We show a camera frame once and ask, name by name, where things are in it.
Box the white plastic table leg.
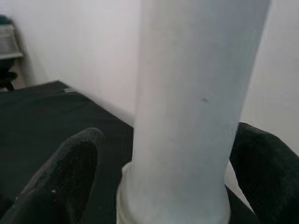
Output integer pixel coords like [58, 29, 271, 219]
[132, 0, 271, 221]

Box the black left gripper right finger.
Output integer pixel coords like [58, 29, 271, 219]
[228, 122, 299, 224]

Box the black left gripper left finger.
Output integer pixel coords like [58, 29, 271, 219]
[0, 127, 106, 224]

